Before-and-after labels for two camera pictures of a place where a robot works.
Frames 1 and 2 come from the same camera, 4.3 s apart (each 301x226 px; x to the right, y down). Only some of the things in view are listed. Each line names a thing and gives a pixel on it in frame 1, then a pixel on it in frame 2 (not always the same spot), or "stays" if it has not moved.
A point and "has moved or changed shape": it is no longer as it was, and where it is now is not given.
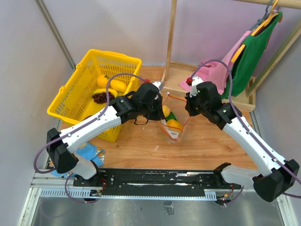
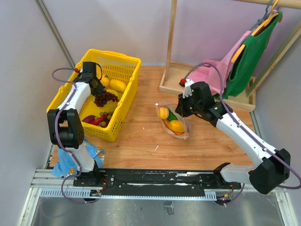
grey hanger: x=266 y=14 stays
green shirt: x=249 y=61 stays
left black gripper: x=159 y=115 → x=100 y=88
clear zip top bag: x=176 y=116 has moved or changed shape
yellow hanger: x=241 y=48 stays
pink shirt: x=216 y=71 stays
